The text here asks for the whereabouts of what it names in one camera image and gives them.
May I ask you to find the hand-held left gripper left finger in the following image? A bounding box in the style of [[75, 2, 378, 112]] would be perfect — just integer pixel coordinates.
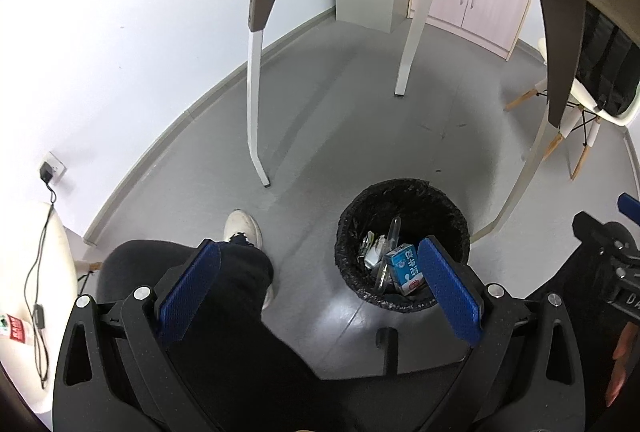
[[52, 238, 236, 432]]

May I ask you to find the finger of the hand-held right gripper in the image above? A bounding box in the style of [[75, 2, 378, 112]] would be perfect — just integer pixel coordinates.
[[572, 211, 640, 263], [617, 193, 640, 225]]

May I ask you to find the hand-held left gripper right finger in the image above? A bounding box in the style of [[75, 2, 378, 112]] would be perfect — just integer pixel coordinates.
[[405, 236, 587, 432]]

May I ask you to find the blue milk carton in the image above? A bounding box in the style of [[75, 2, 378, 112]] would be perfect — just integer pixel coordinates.
[[384, 243, 429, 297]]

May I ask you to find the clear plastic tube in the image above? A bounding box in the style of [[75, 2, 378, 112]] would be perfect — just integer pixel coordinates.
[[386, 216, 403, 259]]

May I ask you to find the black bagged trash bin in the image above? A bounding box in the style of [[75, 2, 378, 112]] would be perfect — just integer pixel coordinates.
[[335, 179, 471, 315]]

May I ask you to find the person's right hand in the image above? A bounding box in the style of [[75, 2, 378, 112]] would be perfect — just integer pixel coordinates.
[[605, 319, 640, 407]]

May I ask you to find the person's left leg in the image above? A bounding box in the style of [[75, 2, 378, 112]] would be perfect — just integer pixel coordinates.
[[95, 239, 361, 432]]

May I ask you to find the person's left white shoe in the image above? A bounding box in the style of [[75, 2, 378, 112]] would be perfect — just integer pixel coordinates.
[[223, 210, 275, 311]]

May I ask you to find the white chair with backpack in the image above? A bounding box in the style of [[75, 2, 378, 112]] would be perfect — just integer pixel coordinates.
[[504, 36, 640, 181]]

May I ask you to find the black backpack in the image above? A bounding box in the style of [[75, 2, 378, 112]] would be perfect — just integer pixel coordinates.
[[575, 4, 640, 113]]

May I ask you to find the white chair with wooden legs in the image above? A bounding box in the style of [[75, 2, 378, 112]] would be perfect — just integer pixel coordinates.
[[0, 201, 104, 418]]

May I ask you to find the red white packet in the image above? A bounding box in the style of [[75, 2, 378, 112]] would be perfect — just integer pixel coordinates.
[[0, 312, 35, 346]]

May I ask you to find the black charger cable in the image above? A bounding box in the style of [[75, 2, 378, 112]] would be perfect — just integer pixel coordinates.
[[22, 179, 59, 389]]

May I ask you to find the white wall socket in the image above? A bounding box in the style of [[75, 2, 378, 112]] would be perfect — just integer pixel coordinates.
[[42, 151, 66, 185]]

